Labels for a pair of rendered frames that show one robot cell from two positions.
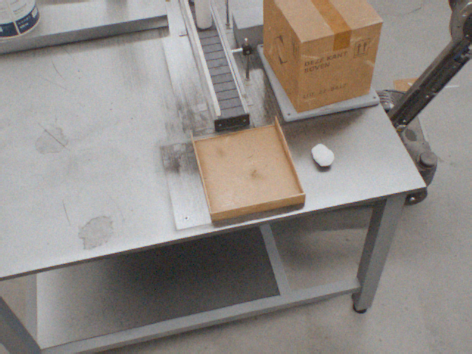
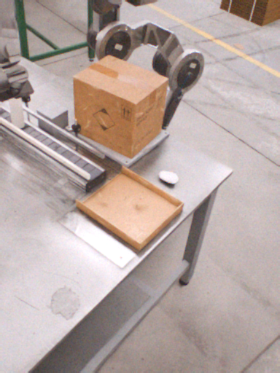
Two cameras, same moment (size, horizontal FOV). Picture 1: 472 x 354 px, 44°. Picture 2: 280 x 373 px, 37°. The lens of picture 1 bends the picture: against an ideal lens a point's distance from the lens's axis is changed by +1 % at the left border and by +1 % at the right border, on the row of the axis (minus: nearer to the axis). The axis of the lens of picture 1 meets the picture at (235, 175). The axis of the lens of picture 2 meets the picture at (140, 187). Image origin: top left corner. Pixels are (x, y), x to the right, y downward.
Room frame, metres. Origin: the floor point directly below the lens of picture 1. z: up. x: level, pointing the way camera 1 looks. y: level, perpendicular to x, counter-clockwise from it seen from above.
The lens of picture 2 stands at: (0.27, 0.72, 1.99)
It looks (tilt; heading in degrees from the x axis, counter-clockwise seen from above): 44 degrees down; 314
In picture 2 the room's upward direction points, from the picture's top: 6 degrees clockwise
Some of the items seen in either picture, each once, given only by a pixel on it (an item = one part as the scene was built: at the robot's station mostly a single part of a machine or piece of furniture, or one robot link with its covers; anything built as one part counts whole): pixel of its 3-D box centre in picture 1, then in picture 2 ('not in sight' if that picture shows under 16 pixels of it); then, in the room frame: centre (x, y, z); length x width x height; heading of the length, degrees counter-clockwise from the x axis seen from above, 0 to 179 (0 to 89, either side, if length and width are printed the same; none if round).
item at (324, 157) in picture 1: (322, 154); (168, 176); (1.07, -0.25, 0.85); 0.08 x 0.07 x 0.04; 161
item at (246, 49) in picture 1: (240, 61); (72, 138); (1.42, -0.04, 0.91); 0.07 x 0.03 x 0.16; 100
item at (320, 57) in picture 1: (317, 39); (119, 105); (1.41, -0.28, 0.99); 0.30 x 0.24 x 0.27; 16
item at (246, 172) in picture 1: (245, 166); (130, 204); (1.04, -0.03, 0.85); 0.30 x 0.26 x 0.04; 10
